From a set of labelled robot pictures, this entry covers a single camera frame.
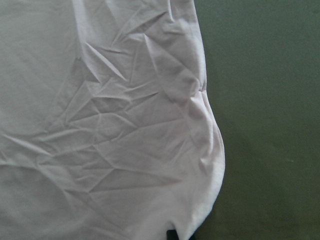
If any pink Snoopy t-shirt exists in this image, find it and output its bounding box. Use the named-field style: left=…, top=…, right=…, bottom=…
left=0, top=0, right=225, bottom=240

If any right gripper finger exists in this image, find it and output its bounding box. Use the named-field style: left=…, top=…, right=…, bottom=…
left=166, top=229, right=179, bottom=240

